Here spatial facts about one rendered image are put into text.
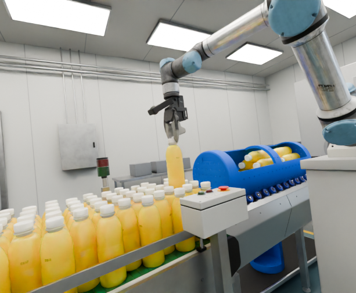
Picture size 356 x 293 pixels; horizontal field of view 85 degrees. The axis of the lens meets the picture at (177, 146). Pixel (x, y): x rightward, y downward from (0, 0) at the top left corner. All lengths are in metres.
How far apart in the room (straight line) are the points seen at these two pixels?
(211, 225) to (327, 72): 0.55
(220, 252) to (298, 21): 0.67
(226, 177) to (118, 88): 3.78
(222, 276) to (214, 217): 0.20
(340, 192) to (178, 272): 0.68
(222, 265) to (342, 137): 0.57
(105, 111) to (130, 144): 0.83
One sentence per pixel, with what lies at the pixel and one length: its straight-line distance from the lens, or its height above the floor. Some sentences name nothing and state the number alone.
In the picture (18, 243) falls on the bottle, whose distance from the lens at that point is 0.63.
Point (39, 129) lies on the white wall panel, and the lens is 4.17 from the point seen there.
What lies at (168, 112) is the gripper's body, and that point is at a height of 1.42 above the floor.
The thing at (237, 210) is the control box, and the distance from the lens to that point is 0.67.
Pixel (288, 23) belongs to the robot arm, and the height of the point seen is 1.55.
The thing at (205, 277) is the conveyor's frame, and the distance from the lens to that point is 0.80.
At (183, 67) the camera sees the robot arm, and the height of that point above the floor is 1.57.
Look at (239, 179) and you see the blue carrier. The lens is 0.99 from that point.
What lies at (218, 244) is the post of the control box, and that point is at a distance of 0.68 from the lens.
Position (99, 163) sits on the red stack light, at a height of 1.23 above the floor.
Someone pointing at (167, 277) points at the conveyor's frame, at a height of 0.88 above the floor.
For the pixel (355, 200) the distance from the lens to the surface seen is 0.98.
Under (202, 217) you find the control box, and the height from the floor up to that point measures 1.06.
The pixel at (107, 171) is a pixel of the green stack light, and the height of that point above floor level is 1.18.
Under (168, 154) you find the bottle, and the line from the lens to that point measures 0.82.
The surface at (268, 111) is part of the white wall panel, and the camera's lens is 7.13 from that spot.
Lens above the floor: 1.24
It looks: 2 degrees up
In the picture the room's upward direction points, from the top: 6 degrees counter-clockwise
